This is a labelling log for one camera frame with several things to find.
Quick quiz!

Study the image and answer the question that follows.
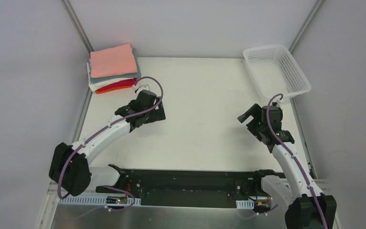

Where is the aluminium corner post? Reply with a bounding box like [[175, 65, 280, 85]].
[[289, 0, 325, 54], [60, 0, 94, 53]]

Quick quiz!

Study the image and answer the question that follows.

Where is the aluminium corner post right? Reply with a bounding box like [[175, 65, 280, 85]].
[[289, 0, 325, 54]]

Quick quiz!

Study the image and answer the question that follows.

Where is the folded white t-shirt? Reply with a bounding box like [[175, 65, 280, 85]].
[[86, 62, 135, 92]]

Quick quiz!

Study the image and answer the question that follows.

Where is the white plastic basket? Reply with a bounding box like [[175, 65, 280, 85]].
[[243, 45, 311, 101]]

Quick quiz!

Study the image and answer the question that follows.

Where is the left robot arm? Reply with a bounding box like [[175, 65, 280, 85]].
[[48, 89, 166, 196]]

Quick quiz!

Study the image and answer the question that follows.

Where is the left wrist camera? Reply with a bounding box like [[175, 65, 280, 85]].
[[133, 84, 150, 94]]

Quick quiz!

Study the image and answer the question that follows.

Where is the left white slotted duct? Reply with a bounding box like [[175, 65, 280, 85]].
[[59, 195, 141, 207]]

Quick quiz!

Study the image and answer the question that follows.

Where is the aluminium corner post left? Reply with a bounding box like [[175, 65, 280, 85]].
[[60, 0, 94, 53]]

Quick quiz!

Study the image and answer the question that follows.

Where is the white slotted duct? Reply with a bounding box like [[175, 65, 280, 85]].
[[236, 199, 254, 210], [59, 195, 141, 207]]

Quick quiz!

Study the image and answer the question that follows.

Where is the salmon pink t-shirt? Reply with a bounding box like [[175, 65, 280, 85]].
[[90, 43, 138, 78]]

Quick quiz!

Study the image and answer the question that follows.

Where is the folded orange t-shirt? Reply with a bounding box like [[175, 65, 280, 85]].
[[95, 85, 133, 94]]

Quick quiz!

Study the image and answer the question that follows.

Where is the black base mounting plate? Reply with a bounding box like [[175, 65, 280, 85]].
[[110, 165, 285, 208]]

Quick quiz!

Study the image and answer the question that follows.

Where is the right white slotted duct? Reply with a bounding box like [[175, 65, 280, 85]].
[[236, 199, 254, 210]]

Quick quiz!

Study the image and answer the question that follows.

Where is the folded blue-grey t-shirt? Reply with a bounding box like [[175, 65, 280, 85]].
[[88, 48, 141, 84]]

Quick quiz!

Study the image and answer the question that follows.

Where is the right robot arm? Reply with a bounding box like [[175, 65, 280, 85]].
[[237, 102, 337, 229]]

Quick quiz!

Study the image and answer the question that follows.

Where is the folded magenta t-shirt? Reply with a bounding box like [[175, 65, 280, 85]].
[[104, 78, 137, 87]]

